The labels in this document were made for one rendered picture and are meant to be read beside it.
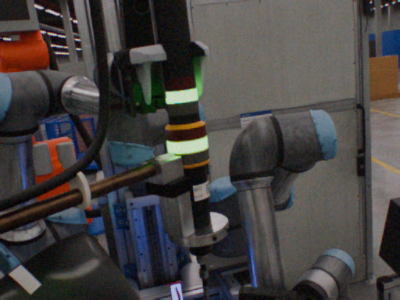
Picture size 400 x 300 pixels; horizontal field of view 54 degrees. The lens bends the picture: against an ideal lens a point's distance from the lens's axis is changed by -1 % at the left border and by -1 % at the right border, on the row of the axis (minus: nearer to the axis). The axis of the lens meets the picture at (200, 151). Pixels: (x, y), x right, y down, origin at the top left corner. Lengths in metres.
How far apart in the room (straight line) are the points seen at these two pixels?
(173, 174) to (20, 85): 0.63
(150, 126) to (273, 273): 0.40
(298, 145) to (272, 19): 1.63
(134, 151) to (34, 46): 3.82
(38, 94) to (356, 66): 2.10
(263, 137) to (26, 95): 0.53
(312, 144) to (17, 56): 3.80
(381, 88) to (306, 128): 12.03
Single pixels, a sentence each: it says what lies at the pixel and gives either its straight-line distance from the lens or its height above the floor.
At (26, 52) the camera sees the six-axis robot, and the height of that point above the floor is 1.95.
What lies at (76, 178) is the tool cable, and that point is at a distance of 0.34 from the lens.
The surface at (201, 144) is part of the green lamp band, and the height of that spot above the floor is 1.56.
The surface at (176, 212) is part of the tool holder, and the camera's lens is 0.41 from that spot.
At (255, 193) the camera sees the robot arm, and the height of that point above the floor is 1.36.
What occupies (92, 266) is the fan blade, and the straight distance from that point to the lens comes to 0.52.
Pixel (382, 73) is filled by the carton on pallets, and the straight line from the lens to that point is 12.84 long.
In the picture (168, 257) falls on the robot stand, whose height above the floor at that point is 1.03.
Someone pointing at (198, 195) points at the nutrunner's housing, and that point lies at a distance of 0.42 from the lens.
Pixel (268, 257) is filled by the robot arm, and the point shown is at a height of 1.23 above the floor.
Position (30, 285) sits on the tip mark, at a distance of 0.48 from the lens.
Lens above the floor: 1.64
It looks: 13 degrees down
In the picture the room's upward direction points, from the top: 7 degrees counter-clockwise
